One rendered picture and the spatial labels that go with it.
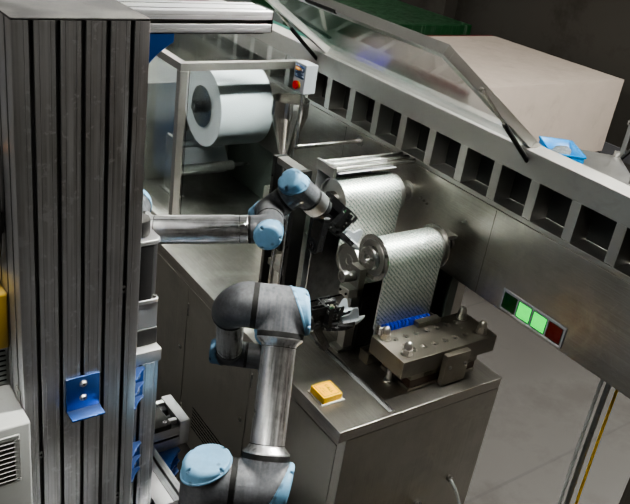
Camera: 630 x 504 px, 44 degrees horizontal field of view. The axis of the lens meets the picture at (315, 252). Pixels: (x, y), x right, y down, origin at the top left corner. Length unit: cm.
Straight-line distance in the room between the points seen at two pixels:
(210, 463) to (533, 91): 582
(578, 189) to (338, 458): 103
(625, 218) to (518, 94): 498
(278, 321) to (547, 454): 228
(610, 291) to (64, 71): 152
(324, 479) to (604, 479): 179
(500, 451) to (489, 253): 152
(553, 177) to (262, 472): 116
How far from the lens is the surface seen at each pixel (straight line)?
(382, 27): 221
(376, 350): 246
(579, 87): 779
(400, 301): 252
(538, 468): 384
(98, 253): 162
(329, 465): 241
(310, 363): 251
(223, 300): 193
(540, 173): 237
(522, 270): 245
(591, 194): 227
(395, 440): 246
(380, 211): 263
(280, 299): 189
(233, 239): 201
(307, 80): 269
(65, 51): 145
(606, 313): 230
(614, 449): 414
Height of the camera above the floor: 232
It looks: 26 degrees down
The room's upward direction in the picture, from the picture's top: 9 degrees clockwise
